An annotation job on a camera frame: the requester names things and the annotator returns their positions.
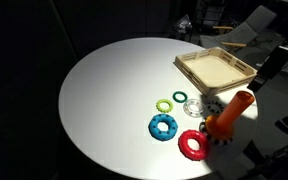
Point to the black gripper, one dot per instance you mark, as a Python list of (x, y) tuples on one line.
[(277, 61)]

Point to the wooden tray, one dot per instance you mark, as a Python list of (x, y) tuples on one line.
[(214, 71)]

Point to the grey lounge chair wooden arms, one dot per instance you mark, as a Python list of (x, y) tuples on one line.
[(247, 30)]

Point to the clear plastic bag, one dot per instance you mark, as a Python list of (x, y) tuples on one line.
[(183, 24)]

